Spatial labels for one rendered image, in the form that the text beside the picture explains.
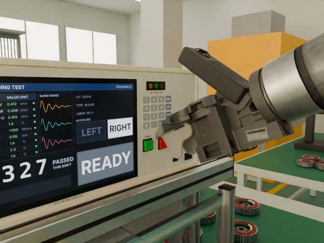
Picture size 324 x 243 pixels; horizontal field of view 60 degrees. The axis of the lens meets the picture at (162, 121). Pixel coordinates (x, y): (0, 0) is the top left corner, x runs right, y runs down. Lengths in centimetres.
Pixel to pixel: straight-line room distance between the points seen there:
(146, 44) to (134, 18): 405
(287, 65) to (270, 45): 364
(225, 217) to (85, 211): 38
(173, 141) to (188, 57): 13
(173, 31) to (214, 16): 233
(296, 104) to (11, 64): 32
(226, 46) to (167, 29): 92
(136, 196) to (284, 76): 29
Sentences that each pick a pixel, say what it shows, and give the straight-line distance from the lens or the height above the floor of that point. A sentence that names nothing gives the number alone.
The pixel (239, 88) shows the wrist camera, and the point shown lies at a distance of 36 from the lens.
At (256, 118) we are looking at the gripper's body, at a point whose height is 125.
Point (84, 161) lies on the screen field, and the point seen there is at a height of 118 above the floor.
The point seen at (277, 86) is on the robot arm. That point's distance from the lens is 32.
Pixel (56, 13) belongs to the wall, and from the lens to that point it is 758.
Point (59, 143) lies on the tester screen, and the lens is 41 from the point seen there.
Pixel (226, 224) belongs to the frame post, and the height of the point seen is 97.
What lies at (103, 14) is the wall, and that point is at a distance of 828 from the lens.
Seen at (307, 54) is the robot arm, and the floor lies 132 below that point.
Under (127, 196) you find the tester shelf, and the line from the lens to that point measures 46.
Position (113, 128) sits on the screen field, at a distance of 45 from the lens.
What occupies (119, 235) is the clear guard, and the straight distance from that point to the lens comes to 46.
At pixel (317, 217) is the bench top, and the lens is 138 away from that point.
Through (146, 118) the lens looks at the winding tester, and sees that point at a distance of 49.
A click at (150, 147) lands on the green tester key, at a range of 50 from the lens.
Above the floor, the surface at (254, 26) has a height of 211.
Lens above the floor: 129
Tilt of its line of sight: 7 degrees down
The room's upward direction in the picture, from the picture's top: straight up
